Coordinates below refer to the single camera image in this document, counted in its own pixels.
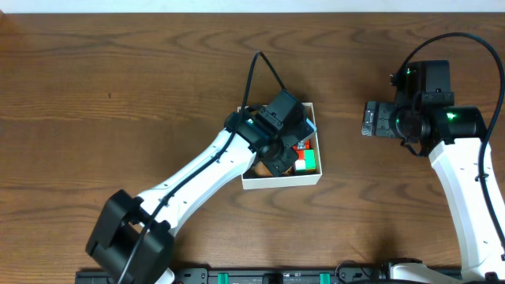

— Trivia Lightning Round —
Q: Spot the brown plush toy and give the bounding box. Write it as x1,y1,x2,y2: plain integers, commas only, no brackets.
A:
253,162,294,178

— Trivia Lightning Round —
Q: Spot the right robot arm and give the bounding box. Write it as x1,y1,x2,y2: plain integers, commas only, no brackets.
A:
361,60,504,282

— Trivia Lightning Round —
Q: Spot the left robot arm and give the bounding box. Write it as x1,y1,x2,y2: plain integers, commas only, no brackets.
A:
85,90,316,284

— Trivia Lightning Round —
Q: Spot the red toy fire truck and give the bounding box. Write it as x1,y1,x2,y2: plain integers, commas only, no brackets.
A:
293,140,311,151

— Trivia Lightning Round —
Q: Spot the colourful puzzle cube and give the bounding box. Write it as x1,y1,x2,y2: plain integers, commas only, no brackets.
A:
294,149,316,174

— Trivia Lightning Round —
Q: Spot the white cardboard box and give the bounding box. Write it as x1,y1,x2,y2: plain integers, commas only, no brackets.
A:
241,103,323,190

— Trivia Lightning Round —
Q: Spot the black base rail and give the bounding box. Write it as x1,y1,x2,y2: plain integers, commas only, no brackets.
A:
74,266,462,284

